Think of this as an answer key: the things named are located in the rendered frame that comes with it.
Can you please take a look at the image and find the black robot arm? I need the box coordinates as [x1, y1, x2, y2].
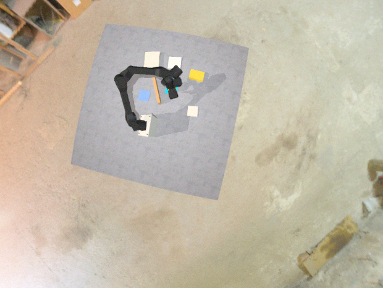
[114, 65, 183, 132]

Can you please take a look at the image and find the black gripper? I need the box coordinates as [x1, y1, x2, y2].
[166, 81, 178, 100]

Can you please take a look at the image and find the yellow rectangular block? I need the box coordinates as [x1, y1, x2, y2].
[189, 69, 204, 82]

